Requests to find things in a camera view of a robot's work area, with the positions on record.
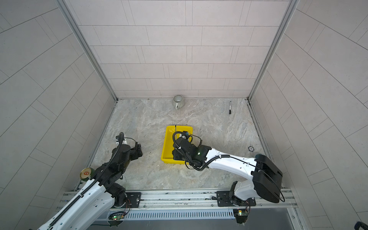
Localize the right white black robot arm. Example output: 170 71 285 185
172 131 285 207

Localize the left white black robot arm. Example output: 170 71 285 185
39 132 143 230

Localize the yellow plastic bin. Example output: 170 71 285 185
161 125 193 164

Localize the left green circuit board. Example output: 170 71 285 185
108 212 126 221

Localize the ribbed grey ceramic cup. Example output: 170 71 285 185
172 95 185 110

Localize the right circuit board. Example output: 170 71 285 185
233 209 249 224

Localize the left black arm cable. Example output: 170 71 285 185
48 132 126 228

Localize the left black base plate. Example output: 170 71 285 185
114 192 142 209

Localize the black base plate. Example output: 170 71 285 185
114 192 142 209
211 191 256 207

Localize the white slotted cable duct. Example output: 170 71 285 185
123 209 235 221

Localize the aluminium mounting rail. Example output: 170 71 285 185
126 188 298 210

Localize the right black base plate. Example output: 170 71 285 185
211 191 256 207

